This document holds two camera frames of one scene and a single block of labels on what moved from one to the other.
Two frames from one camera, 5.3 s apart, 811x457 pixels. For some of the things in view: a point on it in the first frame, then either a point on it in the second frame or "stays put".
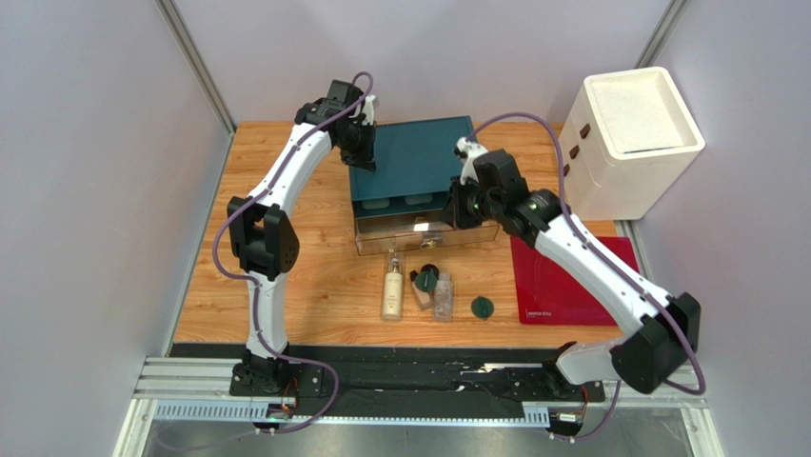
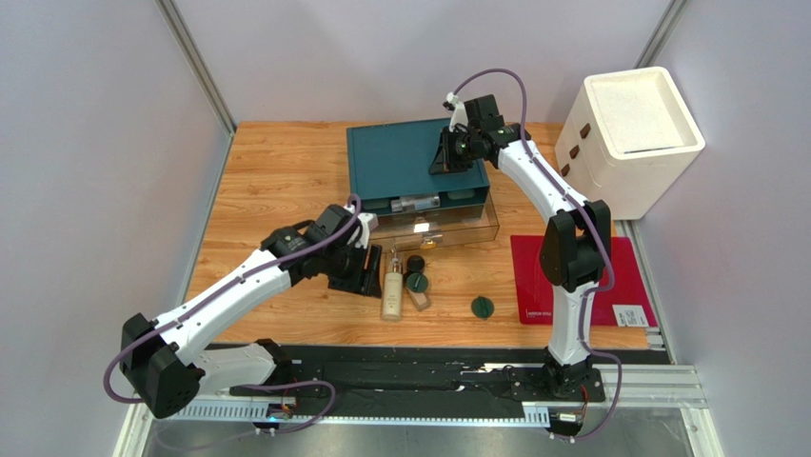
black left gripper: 365,160 to 365,281
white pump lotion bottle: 392,291 stays put
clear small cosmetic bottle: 444,297 to 414,203
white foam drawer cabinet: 626,139 stays put
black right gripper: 460,207 to 452,155
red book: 549,293 stays put
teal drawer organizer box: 416,163 stays put
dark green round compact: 482,307 stays put
